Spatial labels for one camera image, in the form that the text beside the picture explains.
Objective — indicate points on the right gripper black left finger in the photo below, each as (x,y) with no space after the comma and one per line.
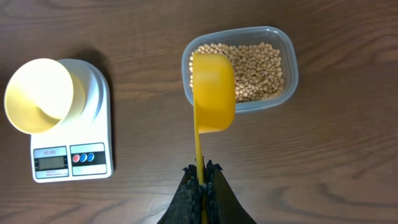
(186,205)

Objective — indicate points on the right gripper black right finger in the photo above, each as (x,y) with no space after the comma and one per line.
(222,206)

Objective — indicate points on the yellow measuring scoop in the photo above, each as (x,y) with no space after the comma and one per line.
(214,99)

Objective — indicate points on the white digital kitchen scale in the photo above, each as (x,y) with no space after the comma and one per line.
(79,149)

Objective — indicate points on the yellow plastic bowl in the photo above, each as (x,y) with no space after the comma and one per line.
(41,95)

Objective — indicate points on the pile of soybeans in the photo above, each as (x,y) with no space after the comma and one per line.
(257,69)

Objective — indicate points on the clear plastic bean container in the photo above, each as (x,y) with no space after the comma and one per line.
(246,36)

